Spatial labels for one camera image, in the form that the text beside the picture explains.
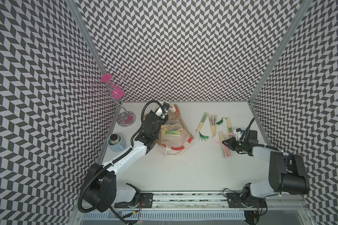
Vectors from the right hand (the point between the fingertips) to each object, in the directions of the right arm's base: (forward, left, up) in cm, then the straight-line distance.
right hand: (223, 144), depth 91 cm
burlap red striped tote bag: (+5, +31, +2) cm, 32 cm away
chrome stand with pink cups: (+24, +68, +30) cm, 78 cm away
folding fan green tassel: (+15, -9, -2) cm, 17 cm away
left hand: (+11, +40, +26) cm, 49 cm away
